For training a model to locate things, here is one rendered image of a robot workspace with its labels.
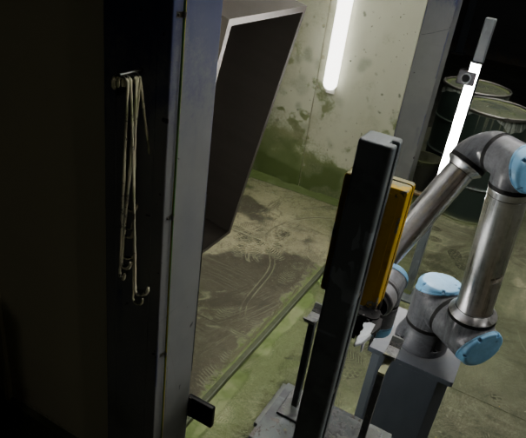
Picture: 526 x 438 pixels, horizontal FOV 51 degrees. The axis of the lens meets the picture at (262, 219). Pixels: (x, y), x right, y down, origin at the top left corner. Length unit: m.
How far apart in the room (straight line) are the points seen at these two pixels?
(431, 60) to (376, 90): 0.43
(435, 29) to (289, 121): 1.26
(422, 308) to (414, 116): 2.22
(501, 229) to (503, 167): 0.19
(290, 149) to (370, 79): 0.85
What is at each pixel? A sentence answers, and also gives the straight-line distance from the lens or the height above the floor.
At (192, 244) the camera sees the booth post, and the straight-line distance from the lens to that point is 1.47.
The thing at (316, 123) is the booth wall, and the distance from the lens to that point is 4.28.
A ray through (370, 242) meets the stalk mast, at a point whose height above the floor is 1.46.
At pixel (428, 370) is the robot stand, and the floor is 0.64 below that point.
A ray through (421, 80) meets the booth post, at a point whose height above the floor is 1.11.
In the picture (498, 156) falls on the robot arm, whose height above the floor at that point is 1.45.
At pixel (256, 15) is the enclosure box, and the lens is 2.04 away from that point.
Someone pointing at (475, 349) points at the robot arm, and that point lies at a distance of 1.89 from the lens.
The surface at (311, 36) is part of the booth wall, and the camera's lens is 4.19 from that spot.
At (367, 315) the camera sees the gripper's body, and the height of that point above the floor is 1.10.
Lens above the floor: 1.93
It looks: 28 degrees down
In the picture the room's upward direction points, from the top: 8 degrees clockwise
